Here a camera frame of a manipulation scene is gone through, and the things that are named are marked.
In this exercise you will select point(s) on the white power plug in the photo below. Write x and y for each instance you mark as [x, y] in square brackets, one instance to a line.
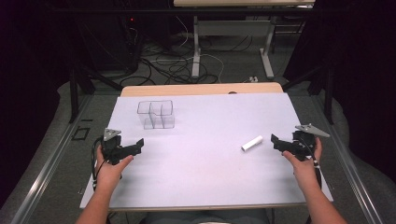
[253, 79]

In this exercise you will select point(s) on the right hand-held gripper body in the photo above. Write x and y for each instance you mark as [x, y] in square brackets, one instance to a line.
[303, 143]

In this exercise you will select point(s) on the white cylindrical tube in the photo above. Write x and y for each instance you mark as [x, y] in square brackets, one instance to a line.
[252, 143]

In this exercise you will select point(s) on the white table mat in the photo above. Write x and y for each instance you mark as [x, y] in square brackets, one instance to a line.
[205, 161]

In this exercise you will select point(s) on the person's right hand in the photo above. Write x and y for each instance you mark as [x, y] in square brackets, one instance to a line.
[305, 169]

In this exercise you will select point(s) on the person's left hand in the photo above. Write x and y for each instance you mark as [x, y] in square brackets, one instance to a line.
[109, 172]

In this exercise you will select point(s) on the black metal stand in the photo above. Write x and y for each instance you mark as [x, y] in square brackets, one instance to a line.
[327, 90]
[74, 90]

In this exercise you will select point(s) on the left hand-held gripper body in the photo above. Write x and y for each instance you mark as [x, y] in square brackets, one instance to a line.
[112, 148]

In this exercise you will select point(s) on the dark computer tower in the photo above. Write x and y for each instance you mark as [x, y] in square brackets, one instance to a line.
[109, 43]

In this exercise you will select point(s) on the white metal-legged desk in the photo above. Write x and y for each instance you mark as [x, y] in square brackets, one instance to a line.
[233, 28]

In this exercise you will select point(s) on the silver floor rail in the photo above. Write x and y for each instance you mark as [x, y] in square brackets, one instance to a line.
[351, 174]
[49, 165]

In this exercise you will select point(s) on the clear plastic compartment organizer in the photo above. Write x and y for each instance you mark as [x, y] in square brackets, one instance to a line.
[157, 114]

